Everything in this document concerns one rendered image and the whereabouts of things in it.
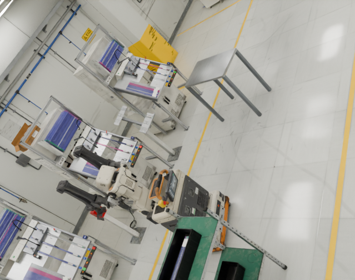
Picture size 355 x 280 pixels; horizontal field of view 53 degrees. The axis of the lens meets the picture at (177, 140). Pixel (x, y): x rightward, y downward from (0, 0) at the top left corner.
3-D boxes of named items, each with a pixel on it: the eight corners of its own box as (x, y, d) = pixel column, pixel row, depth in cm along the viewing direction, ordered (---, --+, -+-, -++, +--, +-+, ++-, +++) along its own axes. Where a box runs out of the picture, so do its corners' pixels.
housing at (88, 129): (94, 131, 508) (91, 126, 496) (78, 160, 484) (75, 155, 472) (89, 130, 509) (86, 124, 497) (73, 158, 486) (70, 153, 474)
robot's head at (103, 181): (115, 166, 352) (101, 163, 353) (109, 184, 339) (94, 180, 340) (116, 174, 364) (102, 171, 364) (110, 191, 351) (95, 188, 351)
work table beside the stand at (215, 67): (260, 116, 450) (222, 75, 411) (221, 121, 505) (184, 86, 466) (271, 89, 468) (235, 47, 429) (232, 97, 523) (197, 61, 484)
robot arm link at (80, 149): (76, 149, 354) (80, 141, 360) (71, 154, 363) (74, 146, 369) (114, 169, 370) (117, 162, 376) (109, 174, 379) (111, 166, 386)
